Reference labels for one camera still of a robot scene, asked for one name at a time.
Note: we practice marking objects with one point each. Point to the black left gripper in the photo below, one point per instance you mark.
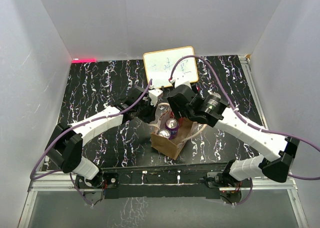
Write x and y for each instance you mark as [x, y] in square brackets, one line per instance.
[152, 115]

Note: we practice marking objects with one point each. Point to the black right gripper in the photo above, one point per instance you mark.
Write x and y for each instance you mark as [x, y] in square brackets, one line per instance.
[179, 111]

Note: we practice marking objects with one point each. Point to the purple soda can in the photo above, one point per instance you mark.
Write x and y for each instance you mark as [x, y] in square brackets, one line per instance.
[164, 133]
[215, 96]
[172, 125]

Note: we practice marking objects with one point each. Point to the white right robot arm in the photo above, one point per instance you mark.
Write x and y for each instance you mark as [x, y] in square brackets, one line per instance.
[276, 152]

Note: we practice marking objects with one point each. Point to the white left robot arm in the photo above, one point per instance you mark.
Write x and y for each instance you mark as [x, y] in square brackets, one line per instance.
[65, 147]

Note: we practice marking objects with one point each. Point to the yellow framed whiteboard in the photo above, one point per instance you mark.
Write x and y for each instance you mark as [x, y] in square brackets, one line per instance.
[159, 64]

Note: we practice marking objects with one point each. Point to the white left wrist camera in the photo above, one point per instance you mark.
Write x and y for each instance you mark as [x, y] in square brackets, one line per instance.
[155, 95]

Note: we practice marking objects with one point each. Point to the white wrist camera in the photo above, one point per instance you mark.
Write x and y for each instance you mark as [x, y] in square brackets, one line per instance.
[155, 95]
[178, 80]

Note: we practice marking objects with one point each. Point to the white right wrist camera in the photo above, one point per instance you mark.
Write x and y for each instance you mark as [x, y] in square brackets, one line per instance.
[178, 80]

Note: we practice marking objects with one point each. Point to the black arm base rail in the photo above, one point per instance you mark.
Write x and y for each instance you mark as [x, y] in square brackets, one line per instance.
[169, 181]

